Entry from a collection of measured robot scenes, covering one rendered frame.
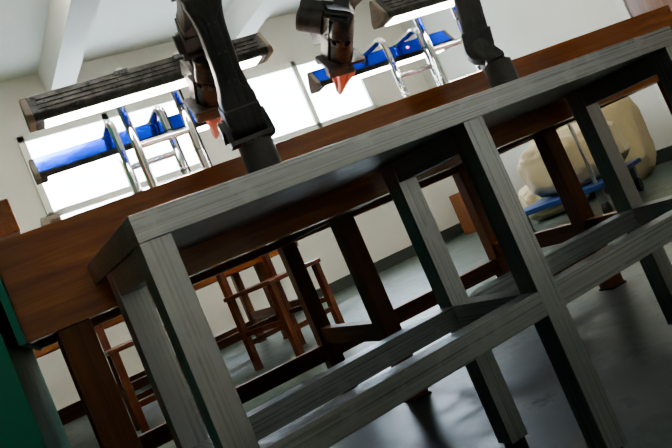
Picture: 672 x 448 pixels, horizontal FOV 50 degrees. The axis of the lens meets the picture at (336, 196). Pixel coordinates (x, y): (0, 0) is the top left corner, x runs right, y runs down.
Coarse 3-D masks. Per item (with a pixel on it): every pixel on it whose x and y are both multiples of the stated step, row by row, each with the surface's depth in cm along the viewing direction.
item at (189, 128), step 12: (120, 72) 172; (180, 96) 193; (120, 108) 186; (180, 108) 192; (192, 120) 193; (132, 132) 186; (168, 132) 190; (180, 132) 191; (192, 132) 192; (132, 144) 186; (144, 144) 187; (192, 144) 192; (144, 156) 186; (204, 156) 192; (144, 168) 185; (204, 168) 191; (168, 180) 187
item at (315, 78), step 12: (432, 36) 274; (444, 36) 275; (396, 48) 267; (408, 48) 268; (420, 48) 269; (372, 60) 261; (384, 60) 262; (396, 60) 264; (312, 72) 254; (324, 72) 254; (360, 72) 257; (312, 84) 253; (324, 84) 251
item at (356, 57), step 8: (352, 40) 162; (336, 48) 161; (344, 48) 161; (352, 48) 163; (320, 56) 166; (336, 56) 163; (344, 56) 163; (352, 56) 165; (360, 56) 166; (328, 64) 163; (336, 64) 164; (344, 64) 164; (352, 64) 166; (328, 72) 163
